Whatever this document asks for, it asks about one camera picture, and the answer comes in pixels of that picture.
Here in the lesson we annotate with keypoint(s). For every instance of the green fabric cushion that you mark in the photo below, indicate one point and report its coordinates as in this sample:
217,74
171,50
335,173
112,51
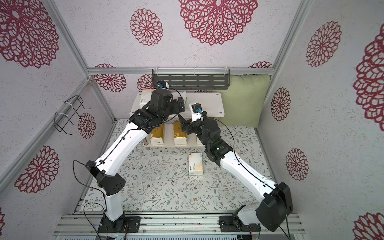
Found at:
244,99

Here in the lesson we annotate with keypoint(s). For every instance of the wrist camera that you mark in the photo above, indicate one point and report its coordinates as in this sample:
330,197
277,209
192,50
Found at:
163,84
196,111

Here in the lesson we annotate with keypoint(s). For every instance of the white two-tier metal-legged shelf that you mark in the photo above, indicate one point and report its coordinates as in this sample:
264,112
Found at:
210,102

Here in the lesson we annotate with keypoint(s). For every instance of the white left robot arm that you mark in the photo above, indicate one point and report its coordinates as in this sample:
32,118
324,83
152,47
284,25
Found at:
106,169

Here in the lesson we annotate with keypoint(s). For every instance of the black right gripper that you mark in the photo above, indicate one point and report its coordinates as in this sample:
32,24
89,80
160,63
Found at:
189,127

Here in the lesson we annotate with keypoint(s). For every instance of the white tissue pack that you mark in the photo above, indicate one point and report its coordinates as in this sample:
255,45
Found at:
196,164
145,97
179,94

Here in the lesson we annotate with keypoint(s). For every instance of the grey wall-mounted metal rack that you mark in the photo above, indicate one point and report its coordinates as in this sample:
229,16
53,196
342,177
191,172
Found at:
194,80

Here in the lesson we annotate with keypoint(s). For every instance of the black wire wall rack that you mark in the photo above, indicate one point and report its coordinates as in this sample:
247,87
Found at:
72,106

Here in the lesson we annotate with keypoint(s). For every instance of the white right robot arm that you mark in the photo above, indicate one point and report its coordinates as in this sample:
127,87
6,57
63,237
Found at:
275,200

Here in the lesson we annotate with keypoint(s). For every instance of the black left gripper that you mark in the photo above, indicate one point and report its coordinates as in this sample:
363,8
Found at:
175,108

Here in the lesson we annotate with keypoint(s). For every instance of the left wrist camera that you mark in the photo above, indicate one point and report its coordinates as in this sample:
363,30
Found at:
163,84

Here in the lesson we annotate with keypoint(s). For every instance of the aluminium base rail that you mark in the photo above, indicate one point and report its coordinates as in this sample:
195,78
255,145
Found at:
144,224

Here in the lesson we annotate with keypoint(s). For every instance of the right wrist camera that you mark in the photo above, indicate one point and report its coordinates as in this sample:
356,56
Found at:
196,111

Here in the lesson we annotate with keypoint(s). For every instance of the gold tissue pack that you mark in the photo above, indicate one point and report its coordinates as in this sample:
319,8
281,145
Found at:
157,136
198,142
180,137

